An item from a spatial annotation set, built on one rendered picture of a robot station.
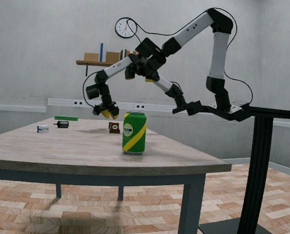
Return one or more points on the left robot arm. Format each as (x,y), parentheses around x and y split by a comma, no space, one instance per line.
(222,28)

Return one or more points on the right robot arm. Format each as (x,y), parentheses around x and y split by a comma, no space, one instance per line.
(100,88)

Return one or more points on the green soda can with yellow stripe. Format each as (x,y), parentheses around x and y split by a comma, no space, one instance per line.
(134,132)

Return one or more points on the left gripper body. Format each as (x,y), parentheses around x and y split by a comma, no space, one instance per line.
(143,70)

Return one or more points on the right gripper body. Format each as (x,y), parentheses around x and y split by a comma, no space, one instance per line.
(114,110)

